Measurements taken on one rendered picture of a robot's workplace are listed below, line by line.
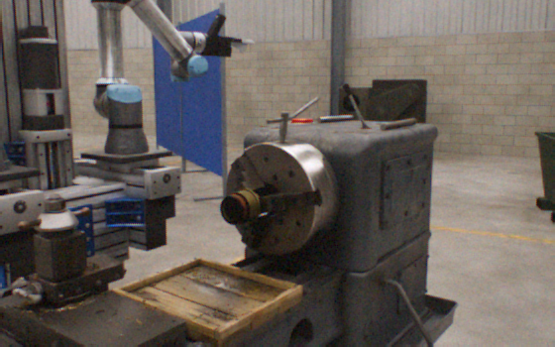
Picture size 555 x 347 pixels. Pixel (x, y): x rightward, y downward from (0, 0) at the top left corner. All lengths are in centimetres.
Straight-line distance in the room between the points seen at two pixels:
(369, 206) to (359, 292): 25
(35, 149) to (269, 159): 75
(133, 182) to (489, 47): 994
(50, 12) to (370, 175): 115
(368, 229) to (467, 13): 1007
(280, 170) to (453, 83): 999
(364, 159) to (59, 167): 97
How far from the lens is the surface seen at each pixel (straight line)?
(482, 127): 1123
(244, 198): 130
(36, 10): 185
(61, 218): 106
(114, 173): 183
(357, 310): 155
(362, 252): 148
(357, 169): 143
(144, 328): 97
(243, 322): 114
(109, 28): 196
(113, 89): 182
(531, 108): 1116
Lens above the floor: 139
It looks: 9 degrees down
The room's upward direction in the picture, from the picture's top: straight up
